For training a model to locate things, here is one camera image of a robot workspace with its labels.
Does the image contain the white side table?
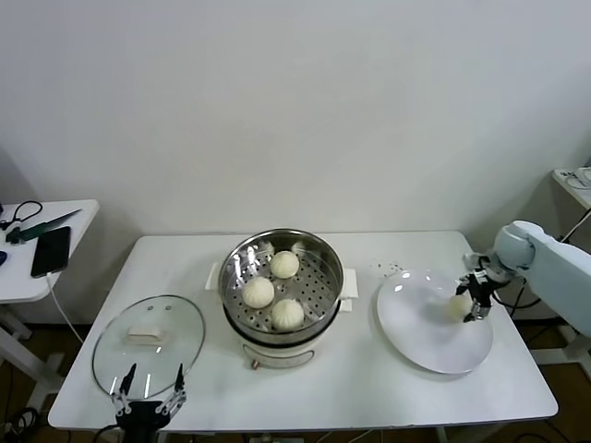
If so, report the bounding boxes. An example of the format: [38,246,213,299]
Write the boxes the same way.
[0,198,102,407]

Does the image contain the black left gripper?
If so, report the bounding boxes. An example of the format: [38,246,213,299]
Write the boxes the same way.
[108,363,188,443]

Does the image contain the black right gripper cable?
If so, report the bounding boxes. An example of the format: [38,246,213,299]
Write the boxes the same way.
[492,276,542,309]

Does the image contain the round glass pot lid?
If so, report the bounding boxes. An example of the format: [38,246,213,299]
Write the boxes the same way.
[91,294,207,401]

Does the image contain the white round plate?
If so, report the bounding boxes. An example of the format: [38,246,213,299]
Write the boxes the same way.
[376,269,495,375]

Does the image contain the white thin cable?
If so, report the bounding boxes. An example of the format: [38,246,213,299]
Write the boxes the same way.
[559,216,587,244]

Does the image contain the black looped cable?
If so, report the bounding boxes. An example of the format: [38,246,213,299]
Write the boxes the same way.
[0,199,46,231]

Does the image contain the white steamed baozi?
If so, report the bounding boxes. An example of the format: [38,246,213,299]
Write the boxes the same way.
[448,294,475,323]
[270,251,300,280]
[242,276,276,309]
[271,298,306,330]

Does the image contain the white charging cable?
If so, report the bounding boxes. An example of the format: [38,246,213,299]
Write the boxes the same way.
[44,272,88,345]

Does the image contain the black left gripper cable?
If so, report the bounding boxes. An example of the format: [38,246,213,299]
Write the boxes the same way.
[94,423,125,443]

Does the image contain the black smartphone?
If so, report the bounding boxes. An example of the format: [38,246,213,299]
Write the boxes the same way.
[30,225,73,280]

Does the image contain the steel steamer pot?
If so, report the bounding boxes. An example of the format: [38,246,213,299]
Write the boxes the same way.
[205,261,359,371]

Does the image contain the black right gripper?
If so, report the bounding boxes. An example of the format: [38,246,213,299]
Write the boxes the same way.
[454,269,499,325]

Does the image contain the green flat tool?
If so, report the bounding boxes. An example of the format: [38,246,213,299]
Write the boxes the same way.
[5,208,83,245]

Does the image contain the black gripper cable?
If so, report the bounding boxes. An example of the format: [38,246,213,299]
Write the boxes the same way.
[492,276,542,309]
[94,423,125,443]

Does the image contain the perforated steel steamer basket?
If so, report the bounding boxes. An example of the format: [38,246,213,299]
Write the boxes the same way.
[219,228,345,334]

